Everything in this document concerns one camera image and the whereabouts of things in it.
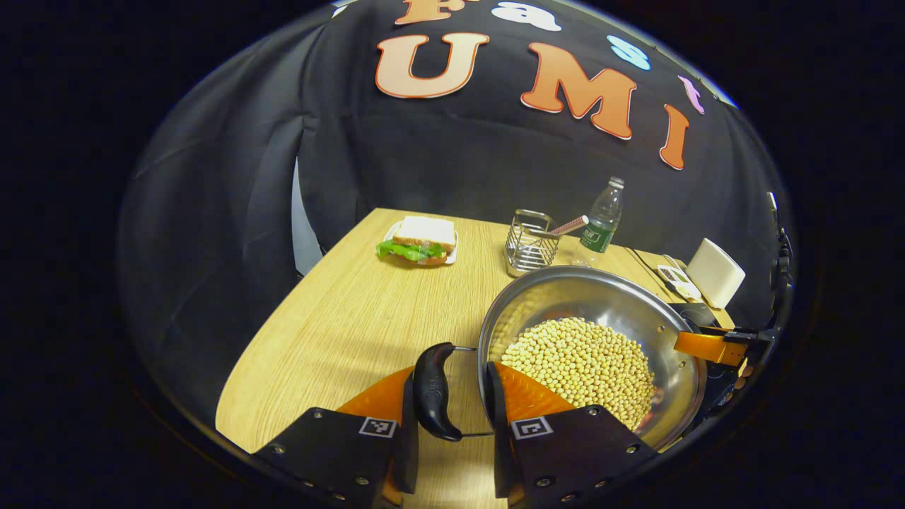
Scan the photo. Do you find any clear water bottle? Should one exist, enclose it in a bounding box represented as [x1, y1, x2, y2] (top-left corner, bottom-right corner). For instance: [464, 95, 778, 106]
[573, 176, 626, 268]

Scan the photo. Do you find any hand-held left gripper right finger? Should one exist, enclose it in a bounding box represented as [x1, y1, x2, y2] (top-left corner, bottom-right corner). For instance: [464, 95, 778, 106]
[486, 361, 660, 508]

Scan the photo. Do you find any sandwich with lettuce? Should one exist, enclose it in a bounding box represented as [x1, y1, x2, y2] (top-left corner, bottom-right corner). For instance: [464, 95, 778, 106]
[376, 216, 457, 267]

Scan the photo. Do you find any pink striped stick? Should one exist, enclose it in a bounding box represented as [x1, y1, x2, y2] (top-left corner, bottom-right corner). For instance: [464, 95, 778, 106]
[548, 215, 590, 238]

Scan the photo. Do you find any white divided bean plate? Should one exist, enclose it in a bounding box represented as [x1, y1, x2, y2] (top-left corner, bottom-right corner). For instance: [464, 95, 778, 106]
[656, 264, 703, 301]

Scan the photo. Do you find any black induction cooktop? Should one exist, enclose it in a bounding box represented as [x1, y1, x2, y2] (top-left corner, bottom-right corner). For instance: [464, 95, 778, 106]
[665, 300, 736, 333]

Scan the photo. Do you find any wire basket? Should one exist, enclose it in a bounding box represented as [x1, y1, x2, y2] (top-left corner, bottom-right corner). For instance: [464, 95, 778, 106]
[505, 209, 561, 278]

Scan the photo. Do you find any black power cable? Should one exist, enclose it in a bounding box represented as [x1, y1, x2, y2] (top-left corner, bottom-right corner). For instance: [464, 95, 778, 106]
[625, 247, 672, 278]

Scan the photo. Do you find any black backdrop cloth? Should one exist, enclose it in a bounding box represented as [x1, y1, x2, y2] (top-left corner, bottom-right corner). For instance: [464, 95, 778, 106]
[117, 0, 793, 425]

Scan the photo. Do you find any white toaster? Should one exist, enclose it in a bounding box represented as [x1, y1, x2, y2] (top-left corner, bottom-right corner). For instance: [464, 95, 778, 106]
[685, 238, 747, 310]

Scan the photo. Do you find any steel pot with black handle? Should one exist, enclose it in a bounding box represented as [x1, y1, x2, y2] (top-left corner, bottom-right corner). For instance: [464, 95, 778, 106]
[412, 266, 708, 453]

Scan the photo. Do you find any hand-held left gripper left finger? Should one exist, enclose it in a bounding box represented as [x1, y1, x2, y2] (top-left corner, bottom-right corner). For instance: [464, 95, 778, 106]
[253, 365, 419, 508]

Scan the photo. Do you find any pile of soybeans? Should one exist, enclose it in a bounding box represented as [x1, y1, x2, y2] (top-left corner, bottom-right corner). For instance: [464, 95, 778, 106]
[500, 317, 657, 432]

